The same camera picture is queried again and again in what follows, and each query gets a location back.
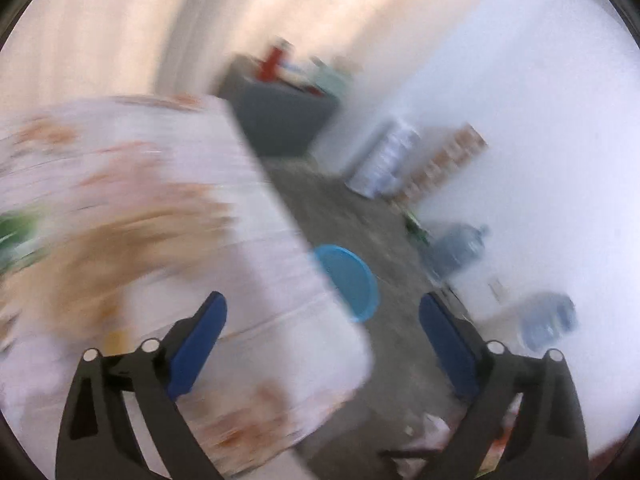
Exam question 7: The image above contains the blue water jug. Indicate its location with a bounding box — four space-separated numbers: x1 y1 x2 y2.
420 222 492 282
520 291 579 354

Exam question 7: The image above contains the teal utensil holder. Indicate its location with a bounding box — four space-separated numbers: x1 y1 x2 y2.
310 59 352 97

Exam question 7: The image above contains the green bottle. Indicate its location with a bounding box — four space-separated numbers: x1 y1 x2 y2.
404 211 432 247

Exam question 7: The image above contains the blue and white patterned box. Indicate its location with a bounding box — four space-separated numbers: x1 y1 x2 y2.
345 116 422 199

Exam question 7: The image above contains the crumpled white paper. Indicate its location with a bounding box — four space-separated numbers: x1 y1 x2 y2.
392 410 516 480

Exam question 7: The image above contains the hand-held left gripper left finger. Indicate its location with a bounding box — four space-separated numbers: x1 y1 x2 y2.
55 291 228 480

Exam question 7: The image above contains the blue plastic basin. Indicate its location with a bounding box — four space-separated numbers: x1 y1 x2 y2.
312 244 381 323

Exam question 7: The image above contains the grey cabinet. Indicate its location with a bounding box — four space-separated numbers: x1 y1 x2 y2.
215 55 342 159

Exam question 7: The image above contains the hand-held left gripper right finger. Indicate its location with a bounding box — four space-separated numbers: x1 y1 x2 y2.
418 292 592 480

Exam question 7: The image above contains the red thermos bottle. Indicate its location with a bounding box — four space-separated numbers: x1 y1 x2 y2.
256 41 287 84

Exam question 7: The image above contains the brown checked box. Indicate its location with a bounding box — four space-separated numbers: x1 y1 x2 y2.
399 122 489 207

